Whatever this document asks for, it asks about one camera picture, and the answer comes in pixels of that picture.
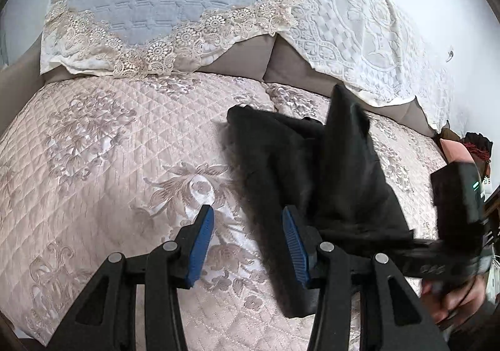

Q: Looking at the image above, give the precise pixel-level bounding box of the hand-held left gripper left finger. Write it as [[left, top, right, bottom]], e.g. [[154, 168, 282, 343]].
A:
[[51, 205, 215, 351]]

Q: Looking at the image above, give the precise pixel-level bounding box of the pink quilted sofa cover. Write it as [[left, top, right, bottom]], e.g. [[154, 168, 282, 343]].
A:
[[0, 72, 450, 351]]

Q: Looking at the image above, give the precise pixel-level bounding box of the pink cushion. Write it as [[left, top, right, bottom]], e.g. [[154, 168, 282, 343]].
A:
[[439, 136, 479, 169]]

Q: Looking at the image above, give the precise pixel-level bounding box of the dark red cloth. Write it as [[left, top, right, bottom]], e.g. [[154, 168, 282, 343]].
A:
[[464, 132, 493, 162]]

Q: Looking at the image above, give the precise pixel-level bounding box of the black leather jacket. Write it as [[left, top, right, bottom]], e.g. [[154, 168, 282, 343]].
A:
[[224, 83, 442, 318]]

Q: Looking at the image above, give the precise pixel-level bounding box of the white quilted embossed cover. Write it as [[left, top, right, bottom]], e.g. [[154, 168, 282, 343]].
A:
[[273, 0, 458, 133]]

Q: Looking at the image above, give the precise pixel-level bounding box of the person's right hand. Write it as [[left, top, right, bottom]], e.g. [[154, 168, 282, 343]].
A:
[[422, 275, 489, 332]]

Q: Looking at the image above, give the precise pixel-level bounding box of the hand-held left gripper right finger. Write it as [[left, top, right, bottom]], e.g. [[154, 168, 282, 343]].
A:
[[282, 205, 450, 351]]

